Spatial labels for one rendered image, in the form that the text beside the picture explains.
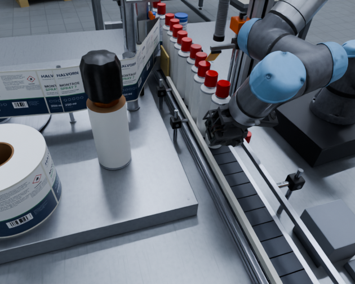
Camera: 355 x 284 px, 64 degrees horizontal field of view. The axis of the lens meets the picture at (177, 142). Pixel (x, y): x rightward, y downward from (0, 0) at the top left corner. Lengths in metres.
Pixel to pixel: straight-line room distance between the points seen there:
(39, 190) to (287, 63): 0.52
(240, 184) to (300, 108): 0.39
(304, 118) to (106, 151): 0.62
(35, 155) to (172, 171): 0.33
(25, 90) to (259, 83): 0.63
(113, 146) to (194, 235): 0.29
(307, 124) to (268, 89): 0.51
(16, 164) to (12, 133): 0.10
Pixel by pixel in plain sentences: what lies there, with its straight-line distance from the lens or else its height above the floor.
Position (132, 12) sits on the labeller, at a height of 1.09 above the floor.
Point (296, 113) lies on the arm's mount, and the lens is 1.00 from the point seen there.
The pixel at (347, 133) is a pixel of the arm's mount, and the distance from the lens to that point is 0.99.
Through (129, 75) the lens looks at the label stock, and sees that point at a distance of 0.87.
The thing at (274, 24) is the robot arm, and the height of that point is 1.24.
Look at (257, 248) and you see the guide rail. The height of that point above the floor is 0.91.
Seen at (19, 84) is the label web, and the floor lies 1.02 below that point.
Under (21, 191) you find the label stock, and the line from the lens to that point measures 0.62.
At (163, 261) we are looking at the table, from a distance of 0.68.
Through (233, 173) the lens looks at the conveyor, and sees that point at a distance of 0.77.
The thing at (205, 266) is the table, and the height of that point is 0.83.
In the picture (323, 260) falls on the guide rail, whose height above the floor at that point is 0.96.
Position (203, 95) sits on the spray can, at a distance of 0.76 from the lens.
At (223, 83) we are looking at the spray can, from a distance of 0.71.
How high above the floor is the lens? 1.45
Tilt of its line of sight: 43 degrees down
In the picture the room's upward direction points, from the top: 3 degrees clockwise
